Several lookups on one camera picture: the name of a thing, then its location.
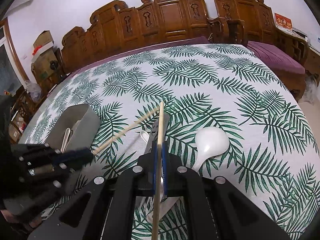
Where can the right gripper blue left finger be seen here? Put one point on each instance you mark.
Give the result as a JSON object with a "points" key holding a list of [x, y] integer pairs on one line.
{"points": [[154, 173]]}

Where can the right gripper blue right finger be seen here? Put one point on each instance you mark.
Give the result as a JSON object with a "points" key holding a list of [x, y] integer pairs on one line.
{"points": [[165, 159]]}

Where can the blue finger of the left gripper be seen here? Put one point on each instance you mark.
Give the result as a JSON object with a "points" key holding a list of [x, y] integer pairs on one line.
{"points": [[51, 172], [79, 156]]}

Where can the stainless steel fork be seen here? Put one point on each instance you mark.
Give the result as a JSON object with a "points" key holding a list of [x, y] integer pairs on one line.
{"points": [[66, 139]]}

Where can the light bamboo chopstick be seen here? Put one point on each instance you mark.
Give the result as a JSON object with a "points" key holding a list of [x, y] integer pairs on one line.
{"points": [[157, 196], [127, 128]]}

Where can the grey metal utensil tray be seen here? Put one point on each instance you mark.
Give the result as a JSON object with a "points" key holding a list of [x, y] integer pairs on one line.
{"points": [[84, 124]]}

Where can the large white plastic ladle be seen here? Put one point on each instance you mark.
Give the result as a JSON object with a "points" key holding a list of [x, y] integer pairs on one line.
{"points": [[210, 142]]}

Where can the wooden chair at left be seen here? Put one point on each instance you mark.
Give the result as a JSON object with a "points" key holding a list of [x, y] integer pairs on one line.
{"points": [[22, 111]]}

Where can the leaf pattern tablecloth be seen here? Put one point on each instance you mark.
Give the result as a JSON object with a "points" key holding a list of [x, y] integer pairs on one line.
{"points": [[273, 157]]}

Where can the clear plastic bag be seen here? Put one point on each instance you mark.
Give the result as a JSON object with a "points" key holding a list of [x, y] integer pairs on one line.
{"points": [[34, 90]]}

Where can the stacked cardboard boxes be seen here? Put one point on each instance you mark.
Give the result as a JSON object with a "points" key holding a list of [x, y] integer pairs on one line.
{"points": [[44, 62]]}

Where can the carved wooden sofa bench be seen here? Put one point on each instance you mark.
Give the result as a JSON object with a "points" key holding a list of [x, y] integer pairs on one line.
{"points": [[116, 28]]}

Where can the purple seat cushion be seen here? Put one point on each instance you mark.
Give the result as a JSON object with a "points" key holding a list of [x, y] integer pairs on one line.
{"points": [[275, 58]]}

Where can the carved wooden armchair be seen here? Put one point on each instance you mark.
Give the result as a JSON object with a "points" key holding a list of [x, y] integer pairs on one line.
{"points": [[258, 19]]}

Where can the wooden side table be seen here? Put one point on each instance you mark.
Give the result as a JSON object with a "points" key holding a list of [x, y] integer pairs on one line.
{"points": [[296, 48]]}

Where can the red paper box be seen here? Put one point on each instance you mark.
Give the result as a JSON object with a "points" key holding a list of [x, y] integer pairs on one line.
{"points": [[283, 22]]}

